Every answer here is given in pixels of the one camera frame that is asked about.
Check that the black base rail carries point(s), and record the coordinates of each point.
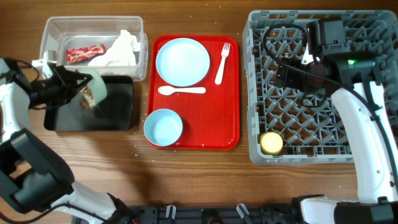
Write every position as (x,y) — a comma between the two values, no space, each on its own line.
(266,214)

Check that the red snack wrapper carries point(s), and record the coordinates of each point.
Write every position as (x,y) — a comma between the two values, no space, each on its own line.
(84,53)

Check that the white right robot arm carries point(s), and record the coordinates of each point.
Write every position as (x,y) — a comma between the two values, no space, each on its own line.
(353,81)

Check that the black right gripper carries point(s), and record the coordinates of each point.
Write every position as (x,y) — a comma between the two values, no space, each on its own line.
(281,78)

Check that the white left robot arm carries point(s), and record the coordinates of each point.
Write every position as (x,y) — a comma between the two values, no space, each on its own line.
(33,176)

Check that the black waste tray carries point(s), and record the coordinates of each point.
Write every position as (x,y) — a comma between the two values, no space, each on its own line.
(114,113)

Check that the grey dishwasher rack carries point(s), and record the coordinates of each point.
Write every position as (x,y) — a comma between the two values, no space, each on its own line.
(312,132)

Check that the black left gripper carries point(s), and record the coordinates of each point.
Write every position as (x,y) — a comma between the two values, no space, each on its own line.
(66,78)

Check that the cream plastic spoon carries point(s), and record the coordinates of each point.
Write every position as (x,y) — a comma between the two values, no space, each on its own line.
(169,90)

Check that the white paper napkin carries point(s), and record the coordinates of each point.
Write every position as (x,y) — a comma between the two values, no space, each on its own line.
(121,53)

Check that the light blue bowl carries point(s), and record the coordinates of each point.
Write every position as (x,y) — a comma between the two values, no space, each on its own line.
(163,127)

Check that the large light blue plate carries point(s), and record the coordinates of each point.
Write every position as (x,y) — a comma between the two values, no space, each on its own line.
(182,62)

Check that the rice and food leftovers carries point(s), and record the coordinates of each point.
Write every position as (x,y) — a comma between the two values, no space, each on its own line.
(87,99)

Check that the yellow plastic cup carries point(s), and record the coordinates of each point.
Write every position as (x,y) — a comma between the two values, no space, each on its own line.
(271,143)

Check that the red plastic tray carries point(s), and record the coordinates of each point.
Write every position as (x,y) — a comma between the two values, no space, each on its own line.
(211,121)

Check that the white plastic fork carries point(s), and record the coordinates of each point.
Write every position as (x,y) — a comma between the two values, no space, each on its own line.
(224,55)

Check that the green bowl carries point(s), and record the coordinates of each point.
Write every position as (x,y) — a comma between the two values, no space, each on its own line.
(96,85)

